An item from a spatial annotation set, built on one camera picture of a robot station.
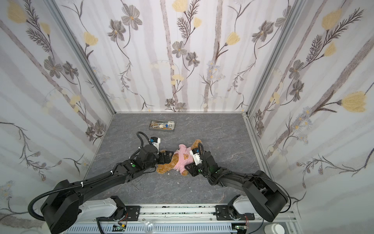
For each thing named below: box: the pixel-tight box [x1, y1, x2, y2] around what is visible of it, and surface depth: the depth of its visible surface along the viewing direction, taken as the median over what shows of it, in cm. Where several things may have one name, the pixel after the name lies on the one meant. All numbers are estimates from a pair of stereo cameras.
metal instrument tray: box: [148, 119, 176, 132], surface depth 114 cm
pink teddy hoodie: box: [172, 144, 194, 174], surface depth 87 cm
